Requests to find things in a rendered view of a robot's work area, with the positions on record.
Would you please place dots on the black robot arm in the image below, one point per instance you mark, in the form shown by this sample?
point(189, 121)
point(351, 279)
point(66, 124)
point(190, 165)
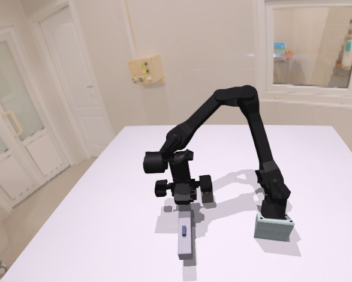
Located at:
point(268, 176)

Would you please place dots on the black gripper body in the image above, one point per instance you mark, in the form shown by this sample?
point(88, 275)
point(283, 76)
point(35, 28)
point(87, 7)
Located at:
point(204, 182)

